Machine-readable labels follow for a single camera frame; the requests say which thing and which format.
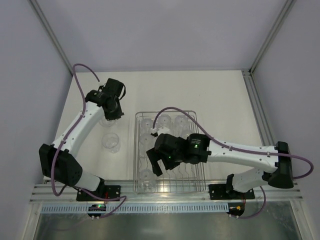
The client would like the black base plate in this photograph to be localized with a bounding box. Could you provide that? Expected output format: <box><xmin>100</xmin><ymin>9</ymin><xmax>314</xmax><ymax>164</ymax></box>
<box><xmin>76</xmin><ymin>184</ymin><xmax>121</xmax><ymax>202</ymax></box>
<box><xmin>208</xmin><ymin>184</ymin><xmax>255</xmax><ymax>200</ymax></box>

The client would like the aluminium frame rail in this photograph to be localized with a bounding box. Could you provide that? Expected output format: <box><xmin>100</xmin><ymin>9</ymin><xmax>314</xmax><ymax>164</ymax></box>
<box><xmin>28</xmin><ymin>180</ymin><xmax>303</xmax><ymax>204</ymax></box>

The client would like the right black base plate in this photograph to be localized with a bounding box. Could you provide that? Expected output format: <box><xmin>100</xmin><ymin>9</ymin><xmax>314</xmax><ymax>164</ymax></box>
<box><xmin>208</xmin><ymin>184</ymin><xmax>255</xmax><ymax>200</ymax></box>

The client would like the left controller board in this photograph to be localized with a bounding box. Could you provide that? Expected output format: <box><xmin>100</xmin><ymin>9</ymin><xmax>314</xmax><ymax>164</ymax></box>
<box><xmin>87</xmin><ymin>203</ymin><xmax>106</xmax><ymax>220</ymax></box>

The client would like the clear plastic cup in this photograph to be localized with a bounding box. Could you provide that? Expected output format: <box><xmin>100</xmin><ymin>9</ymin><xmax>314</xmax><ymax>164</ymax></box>
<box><xmin>98</xmin><ymin>116</ymin><xmax>116</xmax><ymax>128</ymax></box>
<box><xmin>173</xmin><ymin>115</ymin><xmax>189</xmax><ymax>136</ymax></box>
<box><xmin>138</xmin><ymin>133</ymin><xmax>156</xmax><ymax>157</ymax></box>
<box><xmin>140</xmin><ymin>118</ymin><xmax>153</xmax><ymax>135</ymax></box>
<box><xmin>156</xmin><ymin>114</ymin><xmax>172</xmax><ymax>130</ymax></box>
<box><xmin>101</xmin><ymin>132</ymin><xmax>121</xmax><ymax>154</ymax></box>
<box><xmin>137</xmin><ymin>169</ymin><xmax>156</xmax><ymax>193</ymax></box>
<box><xmin>179</xmin><ymin>129</ymin><xmax>193</xmax><ymax>140</ymax></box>

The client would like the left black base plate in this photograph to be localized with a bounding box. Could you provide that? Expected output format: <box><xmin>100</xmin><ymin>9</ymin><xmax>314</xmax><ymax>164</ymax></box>
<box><xmin>76</xmin><ymin>184</ymin><xmax>121</xmax><ymax>202</ymax></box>

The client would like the controller board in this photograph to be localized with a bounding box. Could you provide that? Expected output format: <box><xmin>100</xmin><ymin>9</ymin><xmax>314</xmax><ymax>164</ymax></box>
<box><xmin>226</xmin><ymin>202</ymin><xmax>245</xmax><ymax>218</ymax></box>
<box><xmin>87</xmin><ymin>203</ymin><xmax>106</xmax><ymax>220</ymax></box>

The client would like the wire dish rack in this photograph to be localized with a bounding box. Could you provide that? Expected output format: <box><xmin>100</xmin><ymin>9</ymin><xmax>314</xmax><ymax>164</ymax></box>
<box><xmin>133</xmin><ymin>110</ymin><xmax>207</xmax><ymax>194</ymax></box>

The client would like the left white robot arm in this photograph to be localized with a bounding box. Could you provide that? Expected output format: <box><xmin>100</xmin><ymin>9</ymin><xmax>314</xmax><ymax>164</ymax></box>
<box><xmin>38</xmin><ymin>78</ymin><xmax>126</xmax><ymax>201</ymax></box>

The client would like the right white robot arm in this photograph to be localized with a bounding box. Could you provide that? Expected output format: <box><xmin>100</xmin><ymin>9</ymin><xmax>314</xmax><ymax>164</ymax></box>
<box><xmin>146</xmin><ymin>133</ymin><xmax>294</xmax><ymax>199</ymax></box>

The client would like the right controller board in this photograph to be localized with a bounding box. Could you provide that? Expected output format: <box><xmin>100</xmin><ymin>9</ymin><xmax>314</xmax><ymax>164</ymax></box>
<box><xmin>226</xmin><ymin>202</ymin><xmax>245</xmax><ymax>218</ymax></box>

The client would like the slotted cable duct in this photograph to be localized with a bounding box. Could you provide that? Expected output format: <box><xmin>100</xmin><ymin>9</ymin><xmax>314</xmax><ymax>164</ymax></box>
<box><xmin>40</xmin><ymin>202</ymin><xmax>228</xmax><ymax>214</ymax></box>

